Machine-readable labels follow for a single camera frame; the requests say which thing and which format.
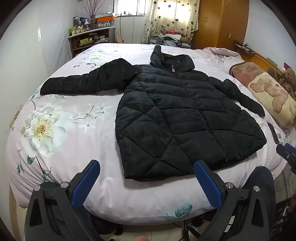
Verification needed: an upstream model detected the person's black shoe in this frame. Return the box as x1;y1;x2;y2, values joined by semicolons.
87;212;124;235

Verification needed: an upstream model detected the bear print pillow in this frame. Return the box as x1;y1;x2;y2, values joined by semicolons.
229;61;296;128

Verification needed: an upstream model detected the brown teddy bear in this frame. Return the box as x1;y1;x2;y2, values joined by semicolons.
268;62;296;98

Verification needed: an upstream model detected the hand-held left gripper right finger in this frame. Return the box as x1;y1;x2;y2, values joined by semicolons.
194;160;277;241

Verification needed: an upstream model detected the vase with dry branches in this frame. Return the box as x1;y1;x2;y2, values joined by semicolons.
80;0;103;29

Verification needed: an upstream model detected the grey cardboard box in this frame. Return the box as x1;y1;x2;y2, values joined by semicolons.
148;36;166;45

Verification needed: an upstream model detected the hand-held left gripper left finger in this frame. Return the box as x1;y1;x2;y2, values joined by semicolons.
24;159;105;241

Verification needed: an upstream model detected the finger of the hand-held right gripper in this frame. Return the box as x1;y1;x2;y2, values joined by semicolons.
276;143;296;175
267;122;281;143

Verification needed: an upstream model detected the window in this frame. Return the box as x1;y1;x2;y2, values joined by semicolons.
116;0;153;16

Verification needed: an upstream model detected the wooden headboard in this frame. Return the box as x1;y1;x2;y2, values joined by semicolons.
238;47;296;77

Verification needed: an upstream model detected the black quilted puffer jacket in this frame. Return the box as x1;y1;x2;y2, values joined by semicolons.
40;45;267;182

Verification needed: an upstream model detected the wooden wardrobe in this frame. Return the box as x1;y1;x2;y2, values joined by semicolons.
191;0;250;50

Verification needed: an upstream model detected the bed with floral sheet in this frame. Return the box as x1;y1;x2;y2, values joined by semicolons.
6;43;296;224

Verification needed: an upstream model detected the pile of clothes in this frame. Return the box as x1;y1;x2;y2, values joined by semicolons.
148;29;195;48

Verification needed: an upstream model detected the heart pattern curtain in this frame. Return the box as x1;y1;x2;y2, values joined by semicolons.
142;0;200;44

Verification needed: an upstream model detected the cluttered wooden shelf unit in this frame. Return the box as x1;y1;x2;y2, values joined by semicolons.
68;26;116;58

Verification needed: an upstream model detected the white cabinet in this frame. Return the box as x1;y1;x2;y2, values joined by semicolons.
115;16;147;44

